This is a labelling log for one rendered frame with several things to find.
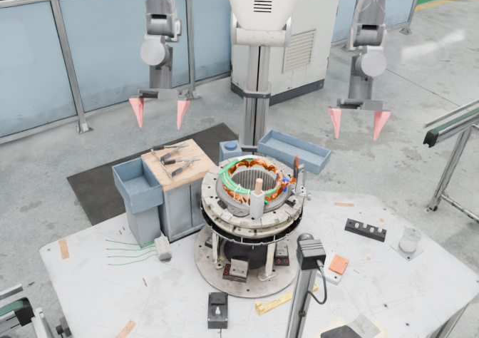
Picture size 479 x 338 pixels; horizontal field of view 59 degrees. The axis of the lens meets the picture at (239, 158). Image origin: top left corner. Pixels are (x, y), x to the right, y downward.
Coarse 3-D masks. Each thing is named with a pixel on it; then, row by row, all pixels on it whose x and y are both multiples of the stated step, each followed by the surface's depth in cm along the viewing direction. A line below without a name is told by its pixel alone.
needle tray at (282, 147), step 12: (276, 132) 164; (264, 144) 157; (276, 144) 164; (288, 144) 164; (300, 144) 161; (312, 144) 158; (276, 156) 156; (288, 156) 153; (300, 156) 158; (312, 156) 158; (324, 156) 158; (312, 168) 150
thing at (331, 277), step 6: (330, 252) 152; (336, 252) 152; (330, 258) 150; (348, 258) 150; (324, 264) 148; (318, 270) 146; (324, 270) 146; (330, 270) 146; (318, 276) 146; (330, 276) 144; (336, 276) 144; (336, 282) 143
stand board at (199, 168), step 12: (192, 144) 155; (144, 156) 149; (180, 156) 149; (192, 156) 150; (204, 156) 150; (156, 168) 144; (168, 168) 144; (192, 168) 144; (204, 168) 145; (168, 180) 139; (180, 180) 140; (192, 180) 143
